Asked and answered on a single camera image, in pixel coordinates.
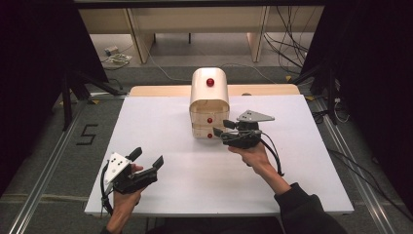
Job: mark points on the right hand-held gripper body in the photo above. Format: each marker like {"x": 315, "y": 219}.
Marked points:
{"x": 246, "y": 138}

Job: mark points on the aluminium floor rail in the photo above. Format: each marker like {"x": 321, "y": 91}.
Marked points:
{"x": 357, "y": 182}
{"x": 42, "y": 182}

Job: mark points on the black curtain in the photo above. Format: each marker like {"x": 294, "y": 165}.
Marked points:
{"x": 373, "y": 81}
{"x": 39, "y": 65}

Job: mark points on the light wooden table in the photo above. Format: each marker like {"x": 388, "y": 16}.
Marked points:
{"x": 162, "y": 90}

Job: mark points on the beige desk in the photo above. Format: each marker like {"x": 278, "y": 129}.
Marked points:
{"x": 276, "y": 19}
{"x": 195, "y": 19}
{"x": 104, "y": 21}

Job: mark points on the person's right hand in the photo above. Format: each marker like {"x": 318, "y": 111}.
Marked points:
{"x": 256, "y": 159}

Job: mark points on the person's dark clothed lap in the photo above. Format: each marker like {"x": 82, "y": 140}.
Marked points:
{"x": 211, "y": 226}

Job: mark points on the black metal stand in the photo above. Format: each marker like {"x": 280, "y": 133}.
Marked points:
{"x": 67, "y": 104}
{"x": 331, "y": 97}

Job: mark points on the cream drawer with red knob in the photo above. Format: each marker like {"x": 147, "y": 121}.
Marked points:
{"x": 201, "y": 119}
{"x": 201, "y": 133}

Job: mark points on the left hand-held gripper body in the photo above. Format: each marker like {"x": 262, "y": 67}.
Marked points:
{"x": 117, "y": 167}

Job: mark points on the white power strip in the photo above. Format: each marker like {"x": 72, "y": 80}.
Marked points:
{"x": 111, "y": 50}

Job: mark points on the cream mini drawer cabinet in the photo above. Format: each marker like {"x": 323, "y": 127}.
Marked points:
{"x": 207, "y": 92}

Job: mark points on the person's left hand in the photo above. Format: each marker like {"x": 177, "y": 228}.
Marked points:
{"x": 124, "y": 201}

